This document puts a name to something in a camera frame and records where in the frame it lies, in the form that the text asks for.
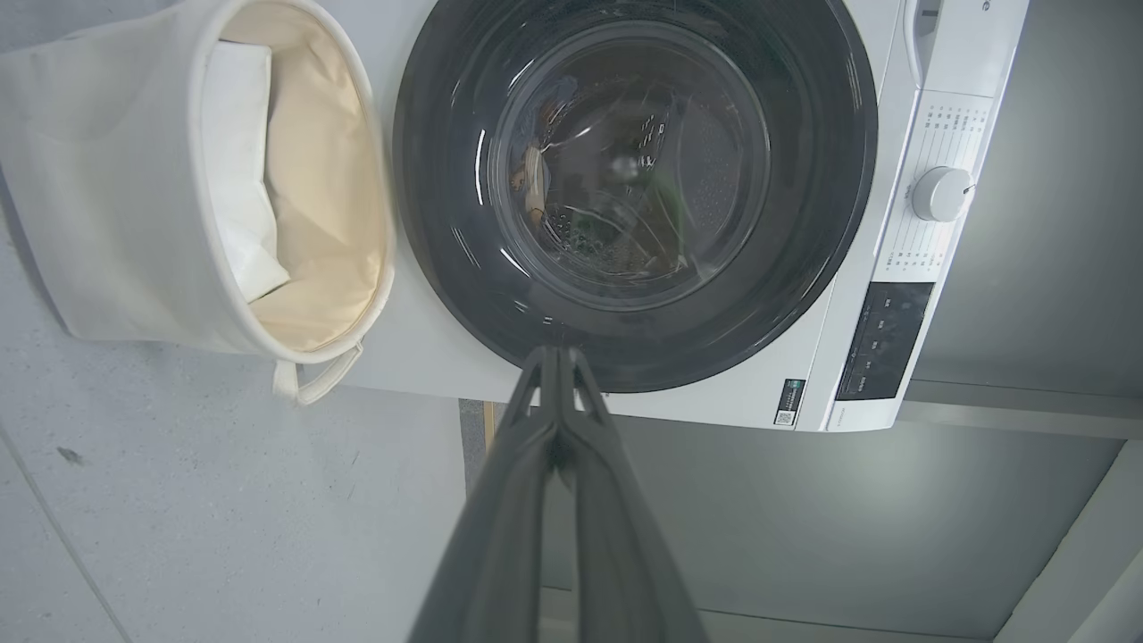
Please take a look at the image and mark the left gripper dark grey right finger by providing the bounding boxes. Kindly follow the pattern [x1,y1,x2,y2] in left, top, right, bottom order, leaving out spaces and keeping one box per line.
[555,347,708,643]

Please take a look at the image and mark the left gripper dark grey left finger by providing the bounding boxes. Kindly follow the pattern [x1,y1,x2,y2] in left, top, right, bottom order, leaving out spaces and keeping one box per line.
[406,347,562,643]

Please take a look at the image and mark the blue cream cartoon print garment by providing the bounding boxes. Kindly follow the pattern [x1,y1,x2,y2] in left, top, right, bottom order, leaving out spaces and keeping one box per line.
[509,89,697,278]

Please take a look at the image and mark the round black glass washer door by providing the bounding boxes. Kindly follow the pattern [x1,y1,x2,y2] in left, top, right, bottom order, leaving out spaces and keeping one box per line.
[393,0,879,394]

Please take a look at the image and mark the white front-load washing machine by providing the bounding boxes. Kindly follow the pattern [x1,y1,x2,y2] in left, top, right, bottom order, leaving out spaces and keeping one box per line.
[339,0,1032,432]

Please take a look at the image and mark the black touch control display panel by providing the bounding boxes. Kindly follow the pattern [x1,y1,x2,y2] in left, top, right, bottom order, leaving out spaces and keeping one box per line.
[836,282,935,402]

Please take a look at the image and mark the white washing machine dial knob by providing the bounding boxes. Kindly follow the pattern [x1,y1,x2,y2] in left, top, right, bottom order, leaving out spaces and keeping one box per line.
[911,165,976,223]

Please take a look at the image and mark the cream canvas laundry basket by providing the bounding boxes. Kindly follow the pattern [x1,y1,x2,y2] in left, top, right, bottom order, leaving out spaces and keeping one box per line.
[0,0,396,407]

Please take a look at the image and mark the black QR code sticker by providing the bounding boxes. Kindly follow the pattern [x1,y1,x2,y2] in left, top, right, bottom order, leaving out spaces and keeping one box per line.
[773,379,806,428]

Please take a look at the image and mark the white folded cloth pad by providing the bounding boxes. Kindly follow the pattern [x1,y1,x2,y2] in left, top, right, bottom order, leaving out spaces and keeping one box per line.
[201,40,292,303]

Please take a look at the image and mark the white detergent drawer front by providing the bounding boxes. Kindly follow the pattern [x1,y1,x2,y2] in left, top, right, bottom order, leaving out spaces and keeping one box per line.
[902,0,944,90]

